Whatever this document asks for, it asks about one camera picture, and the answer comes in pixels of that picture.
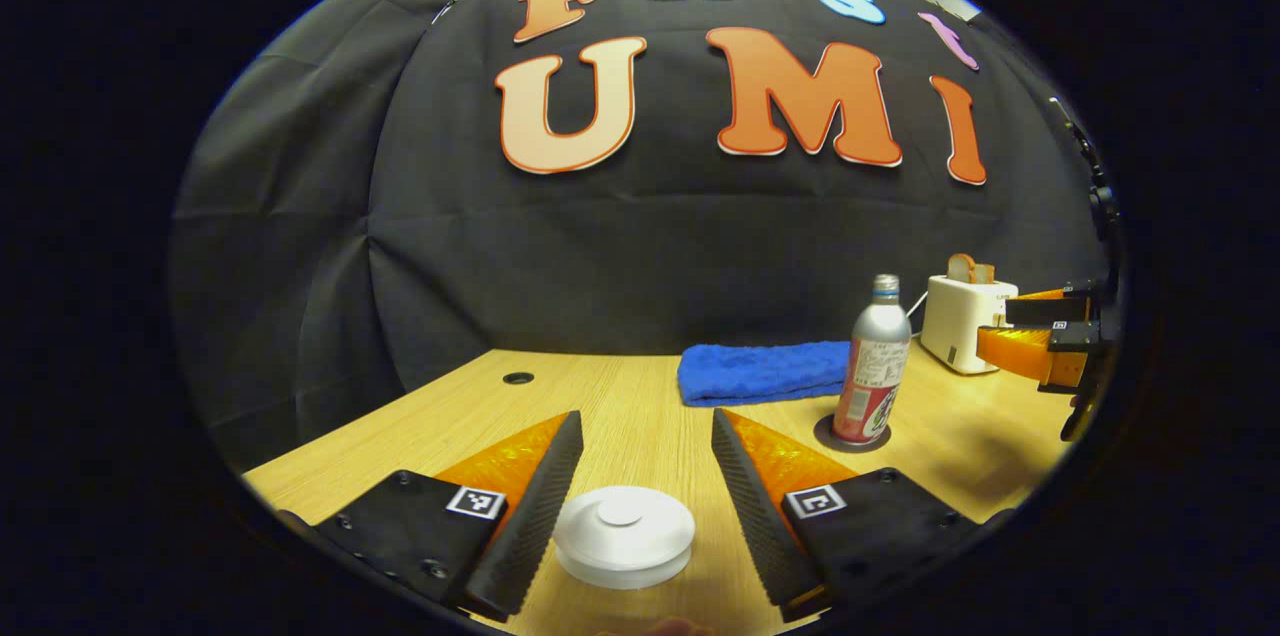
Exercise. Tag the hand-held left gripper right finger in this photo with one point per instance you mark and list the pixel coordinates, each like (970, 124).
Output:
(760, 526)

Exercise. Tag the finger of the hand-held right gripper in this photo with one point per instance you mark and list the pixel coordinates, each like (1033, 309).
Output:
(1045, 308)
(1020, 351)

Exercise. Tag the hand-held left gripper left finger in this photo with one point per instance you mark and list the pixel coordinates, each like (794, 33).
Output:
(530, 526)

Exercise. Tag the white teacup lid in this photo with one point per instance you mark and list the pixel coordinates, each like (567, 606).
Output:
(622, 526)

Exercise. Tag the dark round coaster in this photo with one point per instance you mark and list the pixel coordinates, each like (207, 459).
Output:
(825, 436)

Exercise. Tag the silver water bottle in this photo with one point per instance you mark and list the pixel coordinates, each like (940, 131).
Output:
(880, 356)

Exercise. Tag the white toaster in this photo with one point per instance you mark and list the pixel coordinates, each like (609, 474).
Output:
(960, 326)

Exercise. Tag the bread slice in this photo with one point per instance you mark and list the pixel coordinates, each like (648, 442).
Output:
(960, 268)
(985, 274)

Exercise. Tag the blue towel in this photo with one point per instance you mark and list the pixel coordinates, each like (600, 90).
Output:
(760, 373)

